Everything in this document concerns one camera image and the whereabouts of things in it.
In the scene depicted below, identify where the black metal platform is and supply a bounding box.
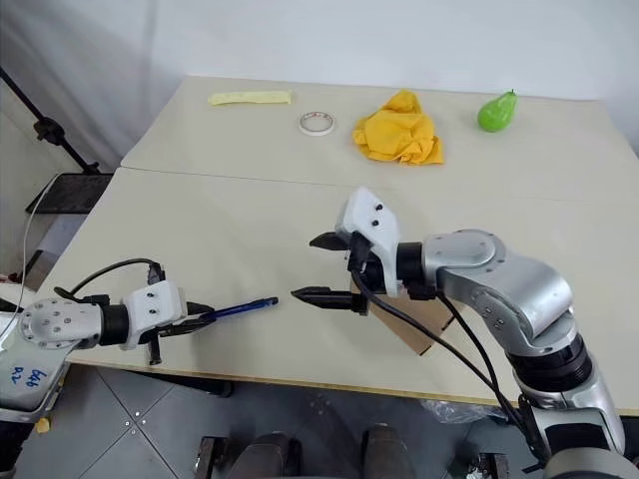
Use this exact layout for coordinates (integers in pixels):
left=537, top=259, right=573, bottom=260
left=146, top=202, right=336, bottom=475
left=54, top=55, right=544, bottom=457
left=27, top=172, right=117, bottom=217

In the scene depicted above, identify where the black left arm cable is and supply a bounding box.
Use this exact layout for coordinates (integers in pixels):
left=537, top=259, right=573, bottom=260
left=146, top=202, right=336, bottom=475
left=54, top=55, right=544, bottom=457
left=53, top=257, right=167, bottom=301

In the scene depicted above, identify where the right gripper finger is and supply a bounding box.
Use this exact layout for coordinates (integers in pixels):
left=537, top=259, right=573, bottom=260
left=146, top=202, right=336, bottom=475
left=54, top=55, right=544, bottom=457
left=291, top=286, right=360, bottom=313
left=309, top=232, right=348, bottom=252

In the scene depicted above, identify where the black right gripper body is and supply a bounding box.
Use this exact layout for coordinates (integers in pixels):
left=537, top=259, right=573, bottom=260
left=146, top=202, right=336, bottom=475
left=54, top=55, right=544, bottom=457
left=342, top=232, right=390, bottom=316

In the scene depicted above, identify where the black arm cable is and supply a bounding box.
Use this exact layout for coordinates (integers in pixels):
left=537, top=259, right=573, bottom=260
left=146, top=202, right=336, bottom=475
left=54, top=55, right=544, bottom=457
left=406, top=281, right=538, bottom=460
left=53, top=257, right=167, bottom=301
left=347, top=233, right=525, bottom=435

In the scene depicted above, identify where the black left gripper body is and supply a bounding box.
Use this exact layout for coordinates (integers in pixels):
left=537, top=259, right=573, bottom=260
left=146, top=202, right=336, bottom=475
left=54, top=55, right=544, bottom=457
left=142, top=317, right=194, bottom=365

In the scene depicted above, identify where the green pear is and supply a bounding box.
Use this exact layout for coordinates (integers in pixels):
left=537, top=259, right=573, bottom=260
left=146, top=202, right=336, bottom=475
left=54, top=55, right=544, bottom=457
left=477, top=89, right=520, bottom=134

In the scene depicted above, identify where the black tripod stand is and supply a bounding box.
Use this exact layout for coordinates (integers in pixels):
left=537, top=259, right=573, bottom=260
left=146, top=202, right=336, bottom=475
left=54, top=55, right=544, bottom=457
left=0, top=67, right=114, bottom=176

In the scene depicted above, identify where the white masking tape roll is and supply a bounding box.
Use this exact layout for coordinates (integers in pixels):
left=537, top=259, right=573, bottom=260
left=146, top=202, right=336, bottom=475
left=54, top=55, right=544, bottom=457
left=299, top=111, right=336, bottom=138

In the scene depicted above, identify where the brown cardboard box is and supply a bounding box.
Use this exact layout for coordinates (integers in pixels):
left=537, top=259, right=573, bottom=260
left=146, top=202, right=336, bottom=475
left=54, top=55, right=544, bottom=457
left=348, top=277, right=469, bottom=356

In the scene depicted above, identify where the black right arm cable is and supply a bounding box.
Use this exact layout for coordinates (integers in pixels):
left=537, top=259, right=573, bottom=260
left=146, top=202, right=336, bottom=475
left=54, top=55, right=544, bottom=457
left=347, top=233, right=525, bottom=435
left=406, top=281, right=538, bottom=460

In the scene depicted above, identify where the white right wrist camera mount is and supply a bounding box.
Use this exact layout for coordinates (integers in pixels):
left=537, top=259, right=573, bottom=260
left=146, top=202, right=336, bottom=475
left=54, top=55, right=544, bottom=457
left=333, top=187, right=405, bottom=296

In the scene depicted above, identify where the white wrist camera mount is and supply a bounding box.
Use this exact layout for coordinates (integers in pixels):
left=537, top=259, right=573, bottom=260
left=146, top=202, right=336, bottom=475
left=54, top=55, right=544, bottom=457
left=122, top=279, right=190, bottom=350
left=333, top=187, right=405, bottom=296

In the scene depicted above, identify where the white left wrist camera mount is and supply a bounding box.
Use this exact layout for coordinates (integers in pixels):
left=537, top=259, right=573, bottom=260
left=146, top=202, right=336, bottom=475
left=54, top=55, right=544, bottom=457
left=122, top=279, right=190, bottom=350

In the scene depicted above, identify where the clear plastic bag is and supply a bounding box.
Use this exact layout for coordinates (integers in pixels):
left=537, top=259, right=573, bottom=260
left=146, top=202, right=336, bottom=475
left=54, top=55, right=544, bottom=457
left=421, top=396, right=506, bottom=426

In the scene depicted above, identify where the yellow crumpled cloth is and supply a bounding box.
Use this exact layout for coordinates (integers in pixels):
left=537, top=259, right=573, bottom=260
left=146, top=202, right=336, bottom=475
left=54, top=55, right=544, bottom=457
left=351, top=88, right=445, bottom=167

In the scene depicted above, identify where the thin white cable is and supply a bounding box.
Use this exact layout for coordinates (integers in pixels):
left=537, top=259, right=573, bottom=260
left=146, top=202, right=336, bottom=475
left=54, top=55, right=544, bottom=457
left=0, top=174, right=59, bottom=345

